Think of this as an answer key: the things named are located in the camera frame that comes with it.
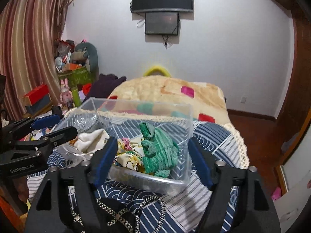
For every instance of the green cardboard box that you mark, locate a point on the green cardboard box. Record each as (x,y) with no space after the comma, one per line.
(77,78)

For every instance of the beige plush blanket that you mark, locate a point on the beige plush blanket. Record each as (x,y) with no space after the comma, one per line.
(205,98)

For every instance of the white drawstring pouch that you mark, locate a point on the white drawstring pouch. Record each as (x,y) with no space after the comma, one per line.
(89,143)

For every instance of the grey green plush toy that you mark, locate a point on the grey green plush toy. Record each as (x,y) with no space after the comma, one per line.
(85,54)

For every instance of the wooden room door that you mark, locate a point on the wooden room door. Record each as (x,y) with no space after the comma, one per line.
(296,105)

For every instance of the red box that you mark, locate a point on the red box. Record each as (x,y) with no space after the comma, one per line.
(35,95)

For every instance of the pink bunny plush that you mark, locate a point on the pink bunny plush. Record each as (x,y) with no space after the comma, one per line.
(66,96)

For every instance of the white sliding wardrobe door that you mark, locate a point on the white sliding wardrobe door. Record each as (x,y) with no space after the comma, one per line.
(298,164)

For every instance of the black bag with chain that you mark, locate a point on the black bag with chain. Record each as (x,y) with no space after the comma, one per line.
(119,215)

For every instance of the cartoon print cream cloth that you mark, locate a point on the cartoon print cream cloth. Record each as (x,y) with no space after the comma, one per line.
(130,153)

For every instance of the striped brown curtain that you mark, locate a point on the striped brown curtain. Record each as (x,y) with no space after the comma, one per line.
(29,30)

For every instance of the green bottle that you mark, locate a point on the green bottle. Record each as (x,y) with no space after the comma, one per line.
(75,97)

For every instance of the clear plastic storage box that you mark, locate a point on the clear plastic storage box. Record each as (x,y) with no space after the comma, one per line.
(121,119)

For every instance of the green knitted cloth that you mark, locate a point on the green knitted cloth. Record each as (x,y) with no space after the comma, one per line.
(160,151)

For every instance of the red plush cushion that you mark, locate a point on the red plush cushion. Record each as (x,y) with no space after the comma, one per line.
(86,88)

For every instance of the small wall monitor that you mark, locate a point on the small wall monitor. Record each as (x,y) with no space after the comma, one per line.
(161,23)

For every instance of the blue white patterned tablecloth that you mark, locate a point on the blue white patterned tablecloth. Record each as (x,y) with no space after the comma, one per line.
(185,209)

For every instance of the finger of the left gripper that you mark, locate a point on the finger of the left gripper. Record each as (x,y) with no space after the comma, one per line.
(21,128)
(51,140)

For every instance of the dark purple cloth pile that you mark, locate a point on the dark purple cloth pile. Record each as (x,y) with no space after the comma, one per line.
(104,86)

